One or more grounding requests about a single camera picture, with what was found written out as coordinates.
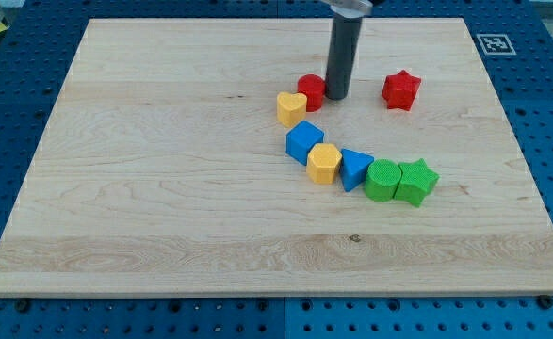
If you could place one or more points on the green cylinder block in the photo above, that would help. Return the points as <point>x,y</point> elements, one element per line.
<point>382,179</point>

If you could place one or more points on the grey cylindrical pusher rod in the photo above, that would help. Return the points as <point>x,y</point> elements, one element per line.
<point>343,44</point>

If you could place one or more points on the white fiducial marker tag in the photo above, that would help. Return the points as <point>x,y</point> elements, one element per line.
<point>496,44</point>

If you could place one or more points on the silver rod mount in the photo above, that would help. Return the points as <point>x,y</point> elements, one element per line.
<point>350,8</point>

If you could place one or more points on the green star block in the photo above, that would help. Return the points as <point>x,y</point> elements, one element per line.
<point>417,181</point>

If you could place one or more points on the red cylinder block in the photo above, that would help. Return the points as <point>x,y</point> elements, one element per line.
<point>313,87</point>

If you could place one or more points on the red star block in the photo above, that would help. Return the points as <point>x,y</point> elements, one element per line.
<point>400,89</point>

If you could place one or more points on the blue cube block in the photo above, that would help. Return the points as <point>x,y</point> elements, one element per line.
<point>301,139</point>

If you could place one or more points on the wooden board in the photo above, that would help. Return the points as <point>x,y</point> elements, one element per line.
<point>162,171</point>

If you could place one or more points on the yellow hexagon block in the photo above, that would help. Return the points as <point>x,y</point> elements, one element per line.
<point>323,163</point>

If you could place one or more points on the blue triangle block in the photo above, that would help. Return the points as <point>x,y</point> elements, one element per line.
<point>354,167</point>

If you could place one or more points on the yellow heart block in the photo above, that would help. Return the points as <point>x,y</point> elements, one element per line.
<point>291,108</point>

